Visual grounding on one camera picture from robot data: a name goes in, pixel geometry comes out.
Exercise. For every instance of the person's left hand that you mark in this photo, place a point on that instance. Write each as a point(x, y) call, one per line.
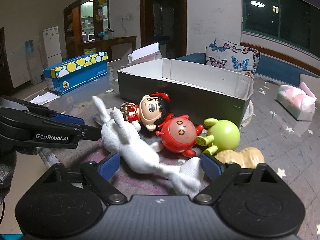
point(7, 172)

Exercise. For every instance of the water dispenser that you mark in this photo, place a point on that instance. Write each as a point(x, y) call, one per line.
point(32, 60)

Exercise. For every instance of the cardboard box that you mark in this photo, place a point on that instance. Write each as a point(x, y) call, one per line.
point(175, 95)

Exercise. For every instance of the beige cushion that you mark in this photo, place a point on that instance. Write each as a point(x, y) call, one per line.
point(311, 82)

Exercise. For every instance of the blue sofa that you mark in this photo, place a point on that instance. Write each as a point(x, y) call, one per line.
point(280, 67)

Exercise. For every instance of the white plush rabbit toy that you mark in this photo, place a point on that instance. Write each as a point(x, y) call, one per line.
point(135, 142)

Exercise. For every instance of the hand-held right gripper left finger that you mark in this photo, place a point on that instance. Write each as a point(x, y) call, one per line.
point(111, 165)

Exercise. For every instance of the white fridge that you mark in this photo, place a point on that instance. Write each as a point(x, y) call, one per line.
point(52, 45)

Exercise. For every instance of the dark window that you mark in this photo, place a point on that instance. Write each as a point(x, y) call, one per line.
point(280, 15)

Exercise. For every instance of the black-haired doll figure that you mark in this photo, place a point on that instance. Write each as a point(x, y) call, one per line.
point(150, 110)

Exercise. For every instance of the green round toy figure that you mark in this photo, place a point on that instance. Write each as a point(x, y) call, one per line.
point(225, 135)

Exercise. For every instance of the white woven mat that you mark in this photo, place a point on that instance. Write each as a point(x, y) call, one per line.
point(248, 115)

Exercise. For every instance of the red round toy figure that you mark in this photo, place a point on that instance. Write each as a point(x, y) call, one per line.
point(177, 135)

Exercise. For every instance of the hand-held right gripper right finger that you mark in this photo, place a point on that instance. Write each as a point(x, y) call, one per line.
point(210, 166)

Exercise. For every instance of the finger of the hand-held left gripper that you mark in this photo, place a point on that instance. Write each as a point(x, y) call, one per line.
point(91, 132)
point(67, 119)

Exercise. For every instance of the beige peanut toy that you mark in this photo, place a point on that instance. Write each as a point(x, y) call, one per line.
point(247, 157)

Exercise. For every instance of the wooden door frame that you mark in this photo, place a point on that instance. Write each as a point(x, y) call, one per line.
point(142, 12)

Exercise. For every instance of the white paper sheets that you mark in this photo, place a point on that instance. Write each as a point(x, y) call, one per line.
point(43, 98)

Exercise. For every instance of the butterfly print pillow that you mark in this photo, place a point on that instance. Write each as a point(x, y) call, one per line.
point(232, 55)

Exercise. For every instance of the white tissue pack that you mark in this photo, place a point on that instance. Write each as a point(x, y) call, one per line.
point(147, 55)

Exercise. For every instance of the wooden side table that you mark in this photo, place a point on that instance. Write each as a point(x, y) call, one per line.
point(107, 43)

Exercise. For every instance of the pink tissue pack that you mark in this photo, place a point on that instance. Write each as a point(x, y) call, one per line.
point(295, 102)

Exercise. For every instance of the wooden shelf cabinet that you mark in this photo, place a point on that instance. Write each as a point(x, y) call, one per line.
point(75, 25)

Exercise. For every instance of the blue dotted tissue box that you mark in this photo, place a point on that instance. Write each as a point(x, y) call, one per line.
point(82, 77)

